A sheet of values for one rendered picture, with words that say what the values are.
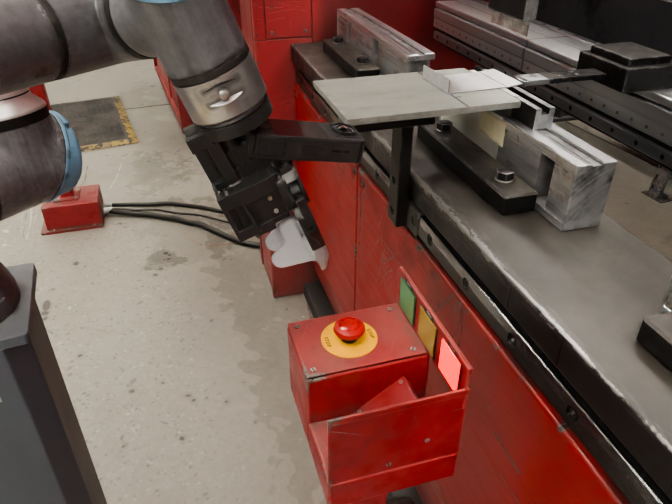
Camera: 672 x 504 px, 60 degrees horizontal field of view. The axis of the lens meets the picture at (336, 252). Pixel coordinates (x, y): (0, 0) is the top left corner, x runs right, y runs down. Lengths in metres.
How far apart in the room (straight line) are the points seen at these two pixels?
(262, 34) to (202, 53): 1.21
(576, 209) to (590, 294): 0.15
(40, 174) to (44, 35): 0.36
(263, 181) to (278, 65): 1.20
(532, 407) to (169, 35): 0.55
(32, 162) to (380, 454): 0.57
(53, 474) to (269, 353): 0.97
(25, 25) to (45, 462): 0.69
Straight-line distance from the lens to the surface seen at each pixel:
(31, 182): 0.87
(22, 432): 0.99
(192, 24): 0.51
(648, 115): 1.08
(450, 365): 0.68
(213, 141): 0.55
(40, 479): 1.07
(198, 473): 1.62
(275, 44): 1.73
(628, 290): 0.75
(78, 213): 2.69
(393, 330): 0.77
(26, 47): 0.54
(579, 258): 0.78
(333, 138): 0.58
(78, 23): 0.56
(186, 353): 1.94
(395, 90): 0.92
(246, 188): 0.56
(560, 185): 0.82
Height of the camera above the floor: 1.28
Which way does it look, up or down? 33 degrees down
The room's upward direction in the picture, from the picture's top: straight up
